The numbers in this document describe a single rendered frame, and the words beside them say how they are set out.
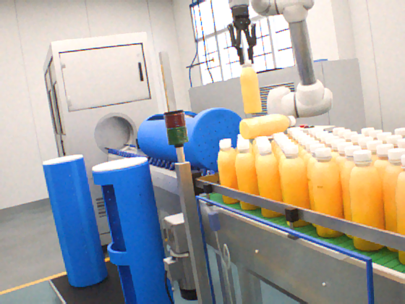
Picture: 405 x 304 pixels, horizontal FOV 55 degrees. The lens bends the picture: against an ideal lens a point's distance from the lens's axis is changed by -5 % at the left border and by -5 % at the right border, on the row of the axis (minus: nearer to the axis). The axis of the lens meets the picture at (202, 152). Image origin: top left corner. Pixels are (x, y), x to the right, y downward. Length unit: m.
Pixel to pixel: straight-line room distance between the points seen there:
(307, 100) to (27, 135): 5.04
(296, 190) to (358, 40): 3.75
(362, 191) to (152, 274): 1.36
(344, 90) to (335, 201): 2.66
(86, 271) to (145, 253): 0.98
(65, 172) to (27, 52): 4.25
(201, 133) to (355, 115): 2.20
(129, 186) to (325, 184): 1.13
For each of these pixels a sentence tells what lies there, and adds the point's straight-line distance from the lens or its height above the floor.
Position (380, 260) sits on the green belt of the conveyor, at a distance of 0.91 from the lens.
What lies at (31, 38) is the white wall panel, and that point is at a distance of 6.87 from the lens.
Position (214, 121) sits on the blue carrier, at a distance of 1.78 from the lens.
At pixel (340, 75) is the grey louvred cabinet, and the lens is 3.60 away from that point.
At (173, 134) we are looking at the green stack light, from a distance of 1.21.
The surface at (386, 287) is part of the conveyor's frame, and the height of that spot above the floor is 0.87.
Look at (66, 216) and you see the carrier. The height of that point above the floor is 0.67.
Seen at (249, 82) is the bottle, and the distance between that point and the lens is 1.68.
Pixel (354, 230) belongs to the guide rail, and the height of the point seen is 0.96.
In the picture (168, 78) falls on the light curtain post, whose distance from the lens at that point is 3.21.
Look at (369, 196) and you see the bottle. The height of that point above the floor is 1.03.
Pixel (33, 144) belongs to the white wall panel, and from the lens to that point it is 6.70.
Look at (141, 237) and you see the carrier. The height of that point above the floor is 0.68.
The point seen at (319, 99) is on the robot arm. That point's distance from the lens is 2.40.
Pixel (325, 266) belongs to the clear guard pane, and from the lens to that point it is 0.91.
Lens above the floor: 1.28
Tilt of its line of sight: 7 degrees down
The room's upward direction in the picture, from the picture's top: 9 degrees counter-clockwise
